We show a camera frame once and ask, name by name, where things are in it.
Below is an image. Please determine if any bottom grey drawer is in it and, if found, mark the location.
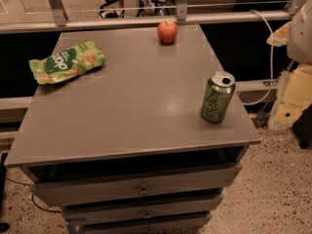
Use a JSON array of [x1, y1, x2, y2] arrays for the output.
[[68, 212, 212, 234]]

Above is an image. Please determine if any red apple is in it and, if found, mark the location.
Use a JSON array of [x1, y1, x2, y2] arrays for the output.
[[157, 20, 177, 44]]

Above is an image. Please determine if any green rice chip bag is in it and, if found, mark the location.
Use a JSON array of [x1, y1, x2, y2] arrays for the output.
[[29, 40, 105, 85]]

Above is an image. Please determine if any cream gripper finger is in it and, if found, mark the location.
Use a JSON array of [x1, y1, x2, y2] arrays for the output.
[[266, 22, 291, 47], [268, 63, 312, 131]]

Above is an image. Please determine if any top grey drawer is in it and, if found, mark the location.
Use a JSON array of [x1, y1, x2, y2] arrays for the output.
[[31, 162, 242, 207]]

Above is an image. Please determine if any grey drawer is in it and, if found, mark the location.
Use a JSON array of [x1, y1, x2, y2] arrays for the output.
[[31, 162, 242, 207], [68, 212, 212, 234], [62, 192, 223, 225]]

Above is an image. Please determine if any white cable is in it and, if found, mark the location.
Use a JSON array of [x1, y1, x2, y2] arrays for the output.
[[242, 9, 276, 107]]

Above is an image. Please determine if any black floor cable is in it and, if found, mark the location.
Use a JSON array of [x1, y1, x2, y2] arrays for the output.
[[4, 176, 62, 215]]

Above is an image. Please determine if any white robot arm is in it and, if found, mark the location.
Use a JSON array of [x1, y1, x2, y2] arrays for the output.
[[267, 0, 312, 131]]

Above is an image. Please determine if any middle grey drawer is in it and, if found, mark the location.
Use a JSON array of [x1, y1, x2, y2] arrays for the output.
[[62, 192, 223, 225]]

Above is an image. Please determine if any green soda can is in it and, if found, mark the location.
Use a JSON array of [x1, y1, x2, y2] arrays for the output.
[[201, 71, 236, 124]]

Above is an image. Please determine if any metal railing frame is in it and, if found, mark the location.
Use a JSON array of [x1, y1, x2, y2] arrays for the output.
[[0, 0, 308, 34]]

